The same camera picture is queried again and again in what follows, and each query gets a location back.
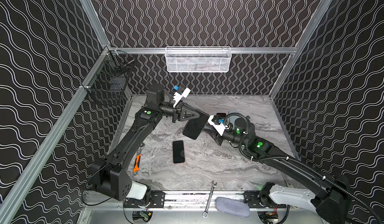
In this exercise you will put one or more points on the black wire basket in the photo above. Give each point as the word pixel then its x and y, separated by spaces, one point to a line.
pixel 108 87

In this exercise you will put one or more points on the silver wrench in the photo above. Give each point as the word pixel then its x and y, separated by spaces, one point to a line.
pixel 205 213

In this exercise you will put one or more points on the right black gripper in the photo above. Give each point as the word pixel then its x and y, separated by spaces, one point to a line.
pixel 217 135

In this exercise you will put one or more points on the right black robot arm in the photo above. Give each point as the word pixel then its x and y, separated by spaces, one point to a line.
pixel 322 194

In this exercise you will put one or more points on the white wire basket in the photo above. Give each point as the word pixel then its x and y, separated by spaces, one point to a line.
pixel 198 59

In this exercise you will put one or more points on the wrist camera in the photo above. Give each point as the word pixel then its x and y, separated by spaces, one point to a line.
pixel 217 123
pixel 179 92

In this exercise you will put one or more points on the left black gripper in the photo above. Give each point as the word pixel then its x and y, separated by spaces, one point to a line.
pixel 175 111

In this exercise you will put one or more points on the black phone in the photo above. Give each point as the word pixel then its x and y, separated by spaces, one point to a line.
pixel 178 152
pixel 194 127

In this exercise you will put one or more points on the orange handled adjustable wrench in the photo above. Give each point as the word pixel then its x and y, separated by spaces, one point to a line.
pixel 138 159

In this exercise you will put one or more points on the grey cloth pad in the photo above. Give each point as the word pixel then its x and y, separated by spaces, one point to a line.
pixel 232 207

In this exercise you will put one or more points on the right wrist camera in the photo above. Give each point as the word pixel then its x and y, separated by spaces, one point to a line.
pixel 217 123

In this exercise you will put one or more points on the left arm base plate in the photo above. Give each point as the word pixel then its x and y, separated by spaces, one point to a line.
pixel 152 199

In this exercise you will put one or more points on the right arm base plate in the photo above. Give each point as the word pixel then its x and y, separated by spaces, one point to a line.
pixel 255 200

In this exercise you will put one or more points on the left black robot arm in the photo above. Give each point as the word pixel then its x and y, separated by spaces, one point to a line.
pixel 109 174

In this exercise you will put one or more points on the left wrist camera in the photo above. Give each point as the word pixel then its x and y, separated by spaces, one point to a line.
pixel 179 92

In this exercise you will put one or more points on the pale blue phone case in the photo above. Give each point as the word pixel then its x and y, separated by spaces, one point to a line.
pixel 233 116

